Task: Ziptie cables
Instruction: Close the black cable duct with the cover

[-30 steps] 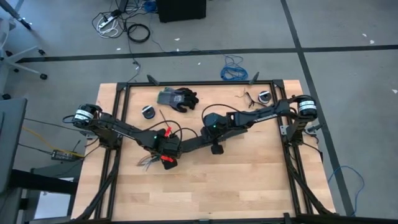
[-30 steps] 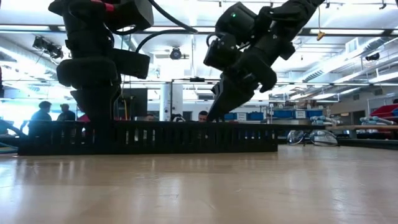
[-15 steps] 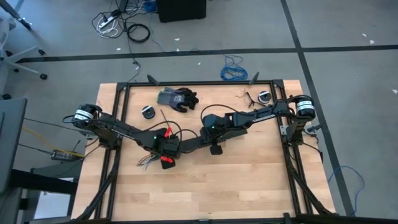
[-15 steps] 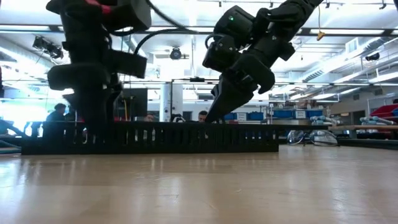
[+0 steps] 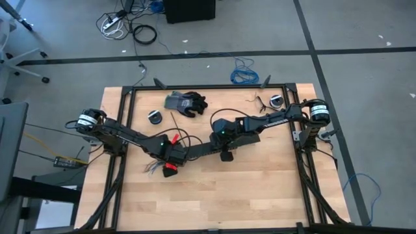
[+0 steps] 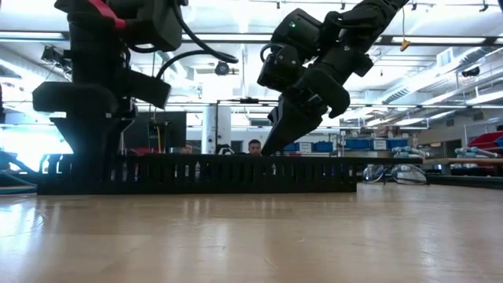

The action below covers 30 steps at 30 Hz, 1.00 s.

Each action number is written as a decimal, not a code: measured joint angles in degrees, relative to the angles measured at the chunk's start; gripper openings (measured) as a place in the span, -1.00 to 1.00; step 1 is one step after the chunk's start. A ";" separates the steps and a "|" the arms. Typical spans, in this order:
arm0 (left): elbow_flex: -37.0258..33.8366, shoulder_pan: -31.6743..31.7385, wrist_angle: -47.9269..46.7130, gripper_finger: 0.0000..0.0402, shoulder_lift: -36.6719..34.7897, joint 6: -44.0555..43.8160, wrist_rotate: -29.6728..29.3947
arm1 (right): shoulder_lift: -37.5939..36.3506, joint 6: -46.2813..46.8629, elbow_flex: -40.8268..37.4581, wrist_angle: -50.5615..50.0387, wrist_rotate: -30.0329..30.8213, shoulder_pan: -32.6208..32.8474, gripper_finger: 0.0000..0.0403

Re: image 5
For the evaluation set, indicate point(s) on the large black case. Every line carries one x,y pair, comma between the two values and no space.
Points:
188,11

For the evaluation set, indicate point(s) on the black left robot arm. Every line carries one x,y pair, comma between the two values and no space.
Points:
130,138

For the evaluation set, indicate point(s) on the black aluminium table frame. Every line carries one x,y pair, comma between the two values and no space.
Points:
211,86

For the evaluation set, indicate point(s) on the black desk beam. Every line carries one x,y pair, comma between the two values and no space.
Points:
45,190

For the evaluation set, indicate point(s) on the white office chair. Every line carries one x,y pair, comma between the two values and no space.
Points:
4,32

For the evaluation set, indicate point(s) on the black duct cover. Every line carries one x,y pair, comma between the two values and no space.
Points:
250,139

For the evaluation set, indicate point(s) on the black roll white label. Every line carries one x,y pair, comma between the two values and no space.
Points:
155,117
277,101

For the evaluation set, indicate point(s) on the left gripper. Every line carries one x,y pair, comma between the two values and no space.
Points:
177,154

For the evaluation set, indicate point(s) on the small black electronics box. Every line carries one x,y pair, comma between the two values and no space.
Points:
65,162

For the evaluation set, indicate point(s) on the grey cabinet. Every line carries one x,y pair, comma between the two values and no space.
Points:
13,146

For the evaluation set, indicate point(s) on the long black zip tie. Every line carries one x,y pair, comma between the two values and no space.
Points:
178,128

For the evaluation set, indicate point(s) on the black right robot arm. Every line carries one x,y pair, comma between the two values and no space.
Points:
266,121

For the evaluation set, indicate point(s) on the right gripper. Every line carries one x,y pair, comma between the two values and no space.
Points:
224,146

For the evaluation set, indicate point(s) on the grey black work glove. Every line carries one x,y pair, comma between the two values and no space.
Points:
185,104

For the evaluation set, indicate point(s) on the dark metal desk leg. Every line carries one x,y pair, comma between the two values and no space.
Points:
16,15

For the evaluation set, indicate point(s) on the white power strip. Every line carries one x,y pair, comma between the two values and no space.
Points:
110,24

